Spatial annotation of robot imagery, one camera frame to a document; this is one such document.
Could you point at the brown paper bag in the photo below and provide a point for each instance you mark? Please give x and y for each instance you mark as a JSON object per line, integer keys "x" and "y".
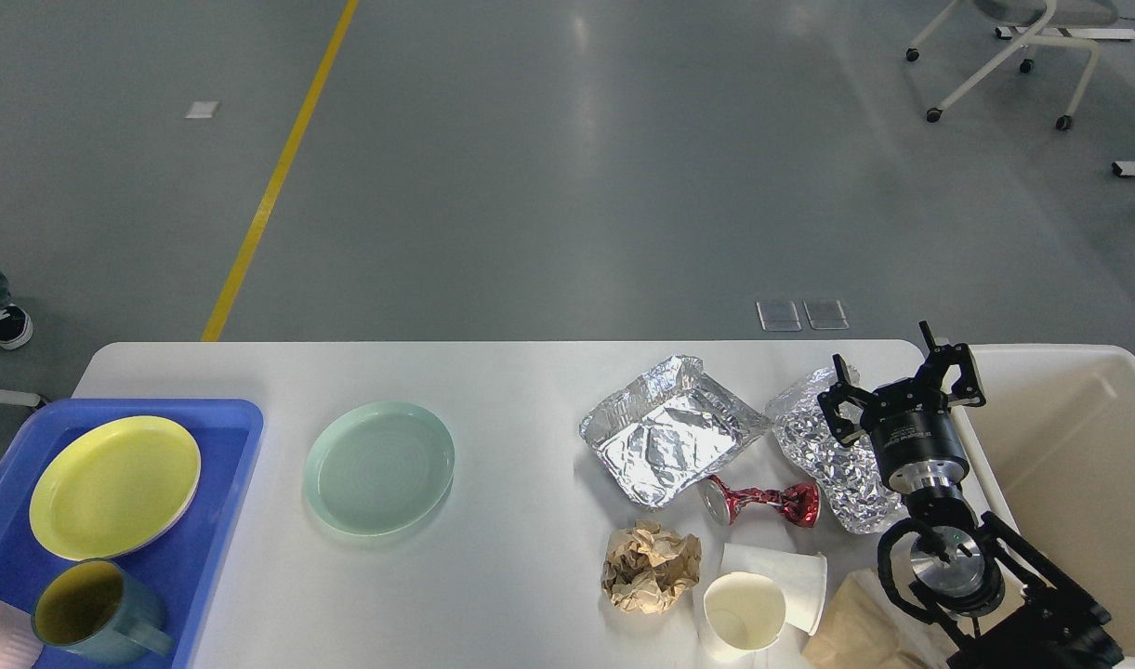
{"x": 861, "y": 629}

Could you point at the floor plate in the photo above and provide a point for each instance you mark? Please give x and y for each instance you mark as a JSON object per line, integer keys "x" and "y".
{"x": 826, "y": 314}
{"x": 779, "y": 316}

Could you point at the beige plastic bin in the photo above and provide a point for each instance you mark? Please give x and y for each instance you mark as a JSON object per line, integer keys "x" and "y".
{"x": 1053, "y": 449}

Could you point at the crumpled brown paper ball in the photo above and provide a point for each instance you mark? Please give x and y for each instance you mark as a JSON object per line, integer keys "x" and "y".
{"x": 648, "y": 568}

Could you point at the white furniture leg with caster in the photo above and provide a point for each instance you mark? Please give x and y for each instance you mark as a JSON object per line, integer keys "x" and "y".
{"x": 31, "y": 401}

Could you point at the white rolling chair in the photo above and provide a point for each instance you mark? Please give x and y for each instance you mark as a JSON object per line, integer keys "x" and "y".
{"x": 1036, "y": 24}

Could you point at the square aluminium foil tray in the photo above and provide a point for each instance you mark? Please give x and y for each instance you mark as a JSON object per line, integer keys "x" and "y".
{"x": 670, "y": 427}

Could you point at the left floor plate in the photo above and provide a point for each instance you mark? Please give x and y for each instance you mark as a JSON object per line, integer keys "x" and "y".
{"x": 779, "y": 316}

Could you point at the mint green plate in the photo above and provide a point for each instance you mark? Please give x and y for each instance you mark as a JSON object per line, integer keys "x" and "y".
{"x": 379, "y": 469}

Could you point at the right floor plate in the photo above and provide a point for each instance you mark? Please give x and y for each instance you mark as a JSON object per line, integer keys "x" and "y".
{"x": 826, "y": 314}

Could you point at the lying white paper cup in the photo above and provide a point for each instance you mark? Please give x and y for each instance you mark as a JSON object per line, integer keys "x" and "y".
{"x": 803, "y": 579}

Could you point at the pink ribbed mug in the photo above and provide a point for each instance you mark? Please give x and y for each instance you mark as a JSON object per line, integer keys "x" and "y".
{"x": 19, "y": 646}

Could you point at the yellow plate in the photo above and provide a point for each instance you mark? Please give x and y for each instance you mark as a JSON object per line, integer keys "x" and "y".
{"x": 116, "y": 488}

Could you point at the white floor label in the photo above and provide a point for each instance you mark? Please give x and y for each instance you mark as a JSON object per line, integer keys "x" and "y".
{"x": 202, "y": 109}

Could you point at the dark teal mug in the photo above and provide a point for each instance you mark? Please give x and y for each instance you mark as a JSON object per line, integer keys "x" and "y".
{"x": 98, "y": 611}

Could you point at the crumpled aluminium foil sheet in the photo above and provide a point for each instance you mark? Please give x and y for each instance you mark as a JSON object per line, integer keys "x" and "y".
{"x": 847, "y": 476}

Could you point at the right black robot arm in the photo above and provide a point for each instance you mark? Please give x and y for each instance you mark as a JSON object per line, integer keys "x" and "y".
{"x": 1001, "y": 601}

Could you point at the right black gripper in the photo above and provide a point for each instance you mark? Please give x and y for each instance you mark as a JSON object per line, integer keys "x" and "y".
{"x": 920, "y": 441}

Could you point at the crushed red can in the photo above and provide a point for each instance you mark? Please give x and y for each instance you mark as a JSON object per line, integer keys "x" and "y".
{"x": 799, "y": 504}

